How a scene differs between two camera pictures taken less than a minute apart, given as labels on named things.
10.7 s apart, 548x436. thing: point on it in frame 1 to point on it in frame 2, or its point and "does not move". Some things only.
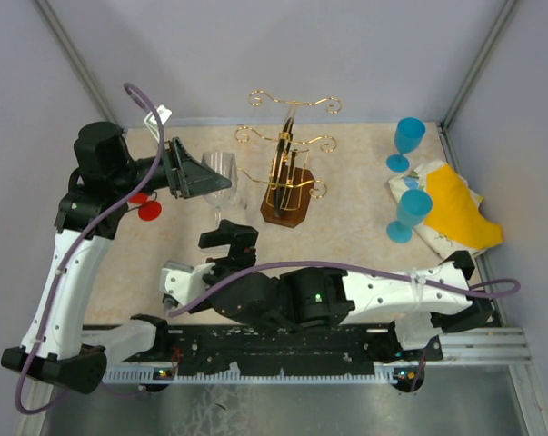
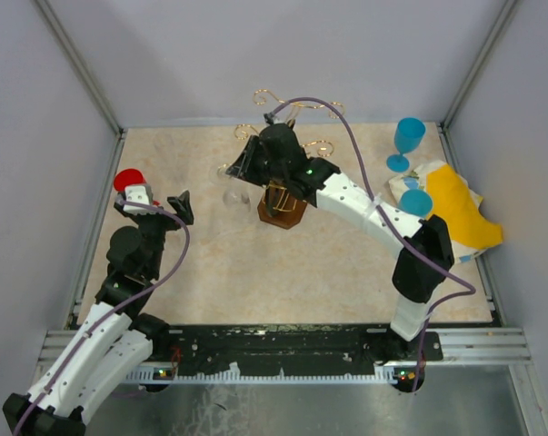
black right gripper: [243, 242] to [244, 166]
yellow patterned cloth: [453, 222] does not move
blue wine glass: [408, 136] does not move
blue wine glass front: [413, 206] does not move
